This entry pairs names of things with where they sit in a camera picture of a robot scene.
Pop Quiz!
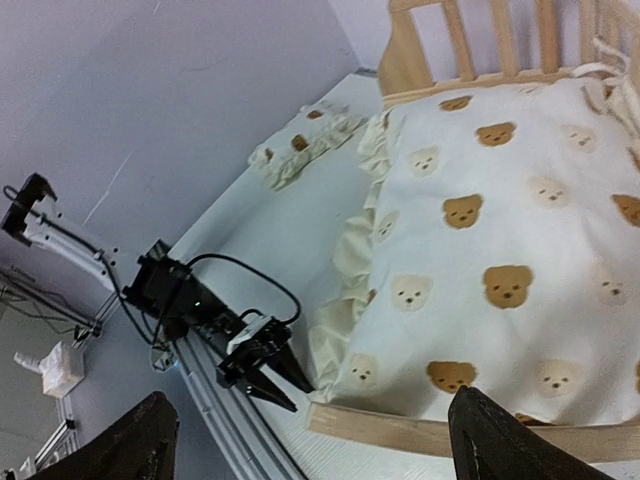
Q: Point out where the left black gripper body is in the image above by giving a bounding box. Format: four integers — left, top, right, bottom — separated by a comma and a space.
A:
199, 326, 268, 388

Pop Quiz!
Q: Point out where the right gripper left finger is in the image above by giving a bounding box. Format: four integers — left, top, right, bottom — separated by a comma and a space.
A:
33, 391, 179, 480

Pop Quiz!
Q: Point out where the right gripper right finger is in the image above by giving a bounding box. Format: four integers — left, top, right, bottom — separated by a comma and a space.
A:
448, 386, 620, 479

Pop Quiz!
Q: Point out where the bear print cushion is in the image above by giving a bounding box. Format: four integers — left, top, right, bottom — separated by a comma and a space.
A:
309, 44, 639, 426

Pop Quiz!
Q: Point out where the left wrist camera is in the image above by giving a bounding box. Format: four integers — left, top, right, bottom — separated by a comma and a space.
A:
226, 309, 292, 355

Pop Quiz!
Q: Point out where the wooden pet bed frame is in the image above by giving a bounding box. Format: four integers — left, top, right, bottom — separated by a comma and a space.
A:
308, 1, 639, 463

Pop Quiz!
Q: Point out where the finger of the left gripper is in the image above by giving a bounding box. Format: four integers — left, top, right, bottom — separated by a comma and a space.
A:
243, 370, 297, 413
272, 344, 315, 393

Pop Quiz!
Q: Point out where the aluminium front rail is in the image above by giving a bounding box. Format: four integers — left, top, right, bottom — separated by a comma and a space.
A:
174, 336, 304, 479

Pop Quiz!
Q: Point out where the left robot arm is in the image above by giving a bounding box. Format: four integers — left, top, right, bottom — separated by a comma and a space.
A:
1, 173, 314, 412

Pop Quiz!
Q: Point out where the small bear print pillow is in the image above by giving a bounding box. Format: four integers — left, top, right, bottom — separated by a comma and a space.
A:
247, 100, 368, 191

